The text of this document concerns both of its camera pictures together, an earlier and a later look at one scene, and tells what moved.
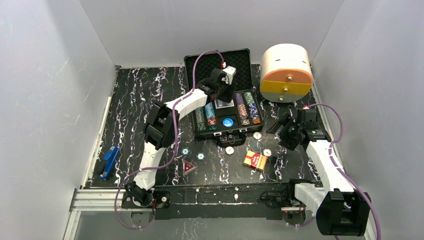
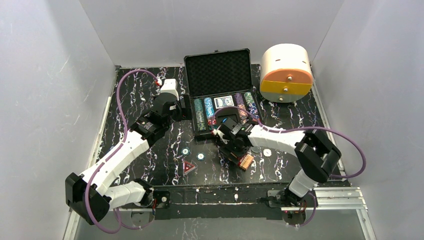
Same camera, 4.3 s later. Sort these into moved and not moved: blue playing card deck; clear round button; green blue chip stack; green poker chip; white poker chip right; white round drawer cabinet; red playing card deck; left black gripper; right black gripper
Moved: left black gripper; right black gripper; red playing card deck
Not moved: clear round button; white poker chip right; blue playing card deck; white round drawer cabinet; green poker chip; green blue chip stack
